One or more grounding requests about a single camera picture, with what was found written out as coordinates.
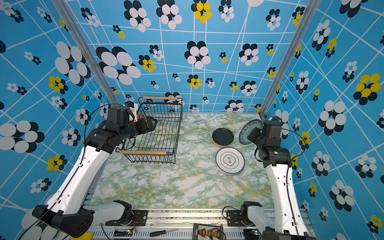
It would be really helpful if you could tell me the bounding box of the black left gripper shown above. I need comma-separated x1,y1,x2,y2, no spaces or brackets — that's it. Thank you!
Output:
120,114,158,141

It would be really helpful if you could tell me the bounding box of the black handled screwdriver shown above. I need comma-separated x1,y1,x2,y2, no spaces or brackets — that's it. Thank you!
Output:
150,229,179,237

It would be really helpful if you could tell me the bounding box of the black terminal board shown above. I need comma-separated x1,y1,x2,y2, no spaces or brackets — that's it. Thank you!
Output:
192,223,227,240

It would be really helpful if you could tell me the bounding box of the blue patterned grey plate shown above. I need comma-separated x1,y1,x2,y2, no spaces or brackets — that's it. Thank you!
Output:
239,119,263,145

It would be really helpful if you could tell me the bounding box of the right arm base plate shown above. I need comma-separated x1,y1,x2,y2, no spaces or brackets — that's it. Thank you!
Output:
225,210,247,227

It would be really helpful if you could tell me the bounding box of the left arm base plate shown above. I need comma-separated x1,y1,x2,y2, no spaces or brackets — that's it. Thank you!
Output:
119,210,149,227

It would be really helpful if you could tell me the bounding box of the yellow box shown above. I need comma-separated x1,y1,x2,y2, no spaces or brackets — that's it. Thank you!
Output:
71,233,94,240

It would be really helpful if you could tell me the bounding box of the white plate green rim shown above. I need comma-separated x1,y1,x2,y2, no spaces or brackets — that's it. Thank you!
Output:
216,148,245,176

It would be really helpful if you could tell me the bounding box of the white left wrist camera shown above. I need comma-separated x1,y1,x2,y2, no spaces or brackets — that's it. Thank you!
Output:
127,102,139,122

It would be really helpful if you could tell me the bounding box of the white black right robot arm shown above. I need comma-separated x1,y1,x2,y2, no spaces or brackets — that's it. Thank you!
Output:
241,117,312,240

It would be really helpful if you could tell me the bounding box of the black plate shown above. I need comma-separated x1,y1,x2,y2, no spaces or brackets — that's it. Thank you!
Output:
212,128,234,147

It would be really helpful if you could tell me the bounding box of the black wire dish rack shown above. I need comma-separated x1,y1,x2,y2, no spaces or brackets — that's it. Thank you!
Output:
115,93,185,164

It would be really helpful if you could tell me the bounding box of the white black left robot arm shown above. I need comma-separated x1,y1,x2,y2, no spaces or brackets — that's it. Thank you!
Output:
32,105,158,238

